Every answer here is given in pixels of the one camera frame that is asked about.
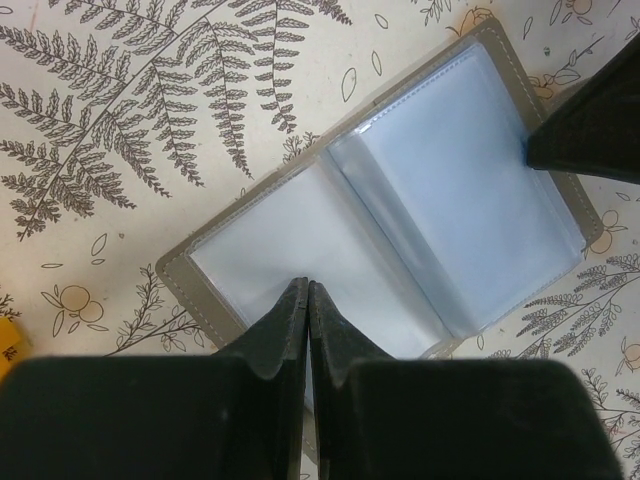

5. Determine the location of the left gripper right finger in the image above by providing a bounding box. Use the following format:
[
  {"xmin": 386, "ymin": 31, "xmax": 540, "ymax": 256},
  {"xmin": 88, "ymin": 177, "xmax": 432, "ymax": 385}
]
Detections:
[{"xmin": 308, "ymin": 282, "xmax": 623, "ymax": 479}]

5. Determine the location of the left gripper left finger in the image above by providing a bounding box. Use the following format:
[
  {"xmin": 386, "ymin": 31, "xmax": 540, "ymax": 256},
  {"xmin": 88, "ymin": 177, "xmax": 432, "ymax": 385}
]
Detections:
[{"xmin": 1, "ymin": 278, "xmax": 308, "ymax": 479}]

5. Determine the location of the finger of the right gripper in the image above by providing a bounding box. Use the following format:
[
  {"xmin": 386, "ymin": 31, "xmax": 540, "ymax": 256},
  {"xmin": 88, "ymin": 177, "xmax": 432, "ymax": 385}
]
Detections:
[{"xmin": 526, "ymin": 37, "xmax": 639, "ymax": 184}]

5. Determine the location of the grey card holder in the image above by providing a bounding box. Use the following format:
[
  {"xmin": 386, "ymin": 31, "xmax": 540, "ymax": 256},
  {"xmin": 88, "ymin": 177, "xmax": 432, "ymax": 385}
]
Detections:
[{"xmin": 154, "ymin": 18, "xmax": 604, "ymax": 480}]

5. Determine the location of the yellow toy bin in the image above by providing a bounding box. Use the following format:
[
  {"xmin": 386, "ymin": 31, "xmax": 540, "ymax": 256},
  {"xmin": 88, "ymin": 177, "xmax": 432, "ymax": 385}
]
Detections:
[{"xmin": 0, "ymin": 317, "xmax": 31, "ymax": 379}]

